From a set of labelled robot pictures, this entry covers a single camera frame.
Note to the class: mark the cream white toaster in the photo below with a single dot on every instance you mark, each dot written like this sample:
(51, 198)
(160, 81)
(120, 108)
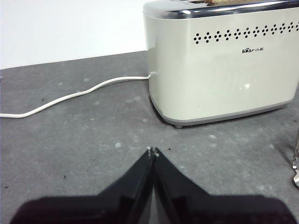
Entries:
(210, 81)

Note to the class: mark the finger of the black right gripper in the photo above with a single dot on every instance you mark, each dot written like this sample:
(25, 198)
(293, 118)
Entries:
(198, 210)

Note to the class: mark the brown bread slice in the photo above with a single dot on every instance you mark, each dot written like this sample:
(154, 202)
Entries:
(217, 2)

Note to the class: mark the steel toast rack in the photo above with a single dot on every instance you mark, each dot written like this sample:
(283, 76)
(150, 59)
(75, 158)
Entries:
(296, 163)

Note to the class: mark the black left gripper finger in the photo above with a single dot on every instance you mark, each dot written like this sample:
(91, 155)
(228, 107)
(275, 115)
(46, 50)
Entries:
(112, 210)

